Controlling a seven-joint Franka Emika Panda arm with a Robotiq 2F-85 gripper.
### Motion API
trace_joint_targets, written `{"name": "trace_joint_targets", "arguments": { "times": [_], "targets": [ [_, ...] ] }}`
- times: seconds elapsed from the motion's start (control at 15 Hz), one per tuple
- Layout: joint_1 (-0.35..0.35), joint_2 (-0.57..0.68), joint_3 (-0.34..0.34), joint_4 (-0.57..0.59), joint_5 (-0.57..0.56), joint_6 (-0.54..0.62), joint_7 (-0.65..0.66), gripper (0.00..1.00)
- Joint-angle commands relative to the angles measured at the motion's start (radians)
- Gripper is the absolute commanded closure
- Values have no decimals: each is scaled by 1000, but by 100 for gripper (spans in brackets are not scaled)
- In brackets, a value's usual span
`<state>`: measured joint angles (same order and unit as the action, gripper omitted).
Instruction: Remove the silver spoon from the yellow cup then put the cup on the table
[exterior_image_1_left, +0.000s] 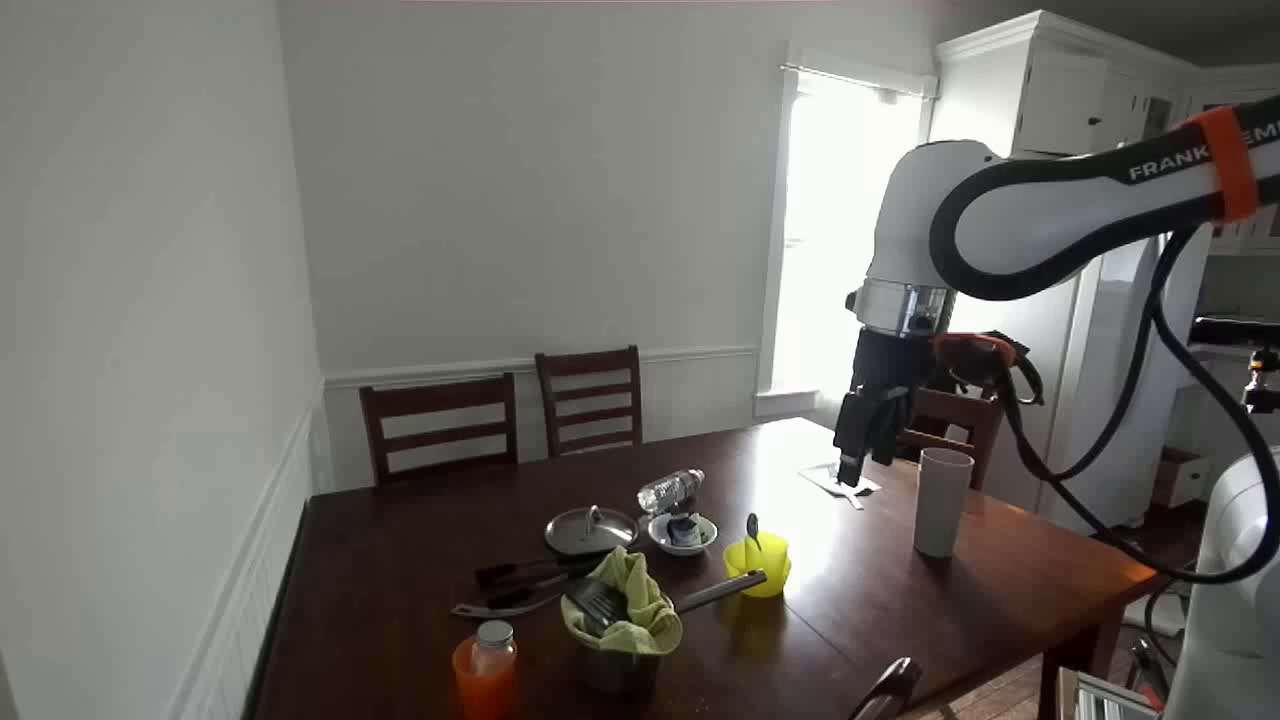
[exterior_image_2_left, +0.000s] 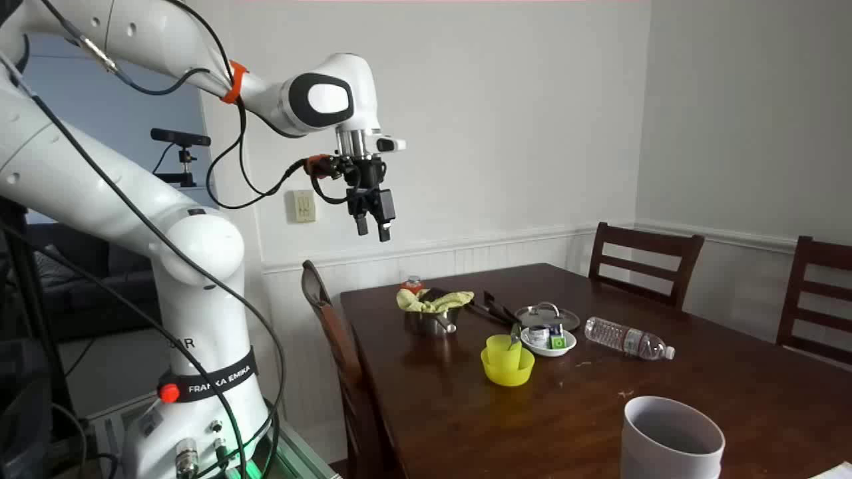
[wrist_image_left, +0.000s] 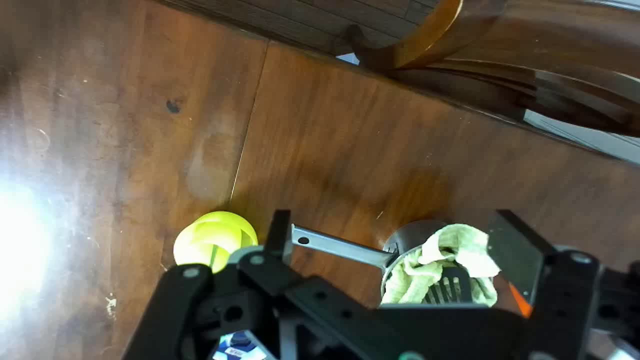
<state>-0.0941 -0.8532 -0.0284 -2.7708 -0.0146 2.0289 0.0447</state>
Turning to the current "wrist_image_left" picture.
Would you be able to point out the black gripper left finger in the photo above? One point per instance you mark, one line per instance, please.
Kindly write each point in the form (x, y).
(279, 236)

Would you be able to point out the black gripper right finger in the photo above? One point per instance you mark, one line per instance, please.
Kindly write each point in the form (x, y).
(520, 255)

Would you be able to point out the yellow plastic cup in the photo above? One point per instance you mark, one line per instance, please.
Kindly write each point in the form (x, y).
(213, 239)

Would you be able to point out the black slotted spatula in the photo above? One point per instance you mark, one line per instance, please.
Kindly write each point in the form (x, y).
(453, 286)

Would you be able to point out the white bowl with packets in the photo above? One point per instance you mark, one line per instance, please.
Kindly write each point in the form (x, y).
(240, 346)

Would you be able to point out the pale green cloth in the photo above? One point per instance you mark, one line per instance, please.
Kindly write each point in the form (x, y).
(415, 272)

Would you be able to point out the wooden chair near robot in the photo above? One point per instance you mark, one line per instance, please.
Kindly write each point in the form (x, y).
(575, 60)

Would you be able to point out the steel pot with handle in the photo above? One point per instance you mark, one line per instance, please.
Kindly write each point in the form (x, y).
(408, 236)

